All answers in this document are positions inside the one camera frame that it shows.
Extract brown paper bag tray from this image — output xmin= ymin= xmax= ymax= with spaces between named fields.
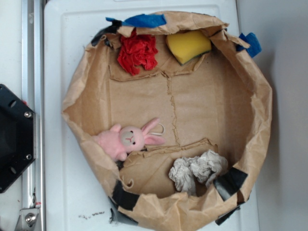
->
xmin=62 ymin=11 xmax=272 ymax=231

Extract black tape piece lower left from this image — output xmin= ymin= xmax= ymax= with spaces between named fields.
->
xmin=112 ymin=180 xmax=140 ymax=211

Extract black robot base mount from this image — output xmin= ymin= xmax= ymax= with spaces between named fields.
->
xmin=0 ymin=84 xmax=35 ymax=193

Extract yellow green sponge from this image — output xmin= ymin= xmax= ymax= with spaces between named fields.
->
xmin=166 ymin=30 xmax=212 ymax=65

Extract black tape piece lower right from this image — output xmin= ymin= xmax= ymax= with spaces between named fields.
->
xmin=213 ymin=167 xmax=248 ymax=201

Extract blue tape piece top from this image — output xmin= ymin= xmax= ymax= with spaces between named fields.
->
xmin=105 ymin=14 xmax=167 ymax=28

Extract blue tape piece right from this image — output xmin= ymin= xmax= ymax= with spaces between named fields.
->
xmin=236 ymin=32 xmax=262 ymax=58

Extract white plastic tray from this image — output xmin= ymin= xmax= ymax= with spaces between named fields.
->
xmin=44 ymin=0 xmax=259 ymax=231

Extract aluminium frame rail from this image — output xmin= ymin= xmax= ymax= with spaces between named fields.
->
xmin=15 ymin=0 xmax=47 ymax=231

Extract pink plush bunny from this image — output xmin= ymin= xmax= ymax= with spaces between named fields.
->
xmin=93 ymin=118 xmax=166 ymax=161

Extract black tape piece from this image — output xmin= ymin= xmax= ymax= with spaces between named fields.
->
xmin=112 ymin=180 xmax=140 ymax=211
xmin=213 ymin=167 xmax=248 ymax=201

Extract blue tape piece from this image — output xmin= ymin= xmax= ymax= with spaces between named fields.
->
xmin=105 ymin=14 xmax=167 ymax=28
xmin=236 ymin=32 xmax=262 ymax=58

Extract crumpled white paper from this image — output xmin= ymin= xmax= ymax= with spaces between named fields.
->
xmin=168 ymin=150 xmax=228 ymax=196

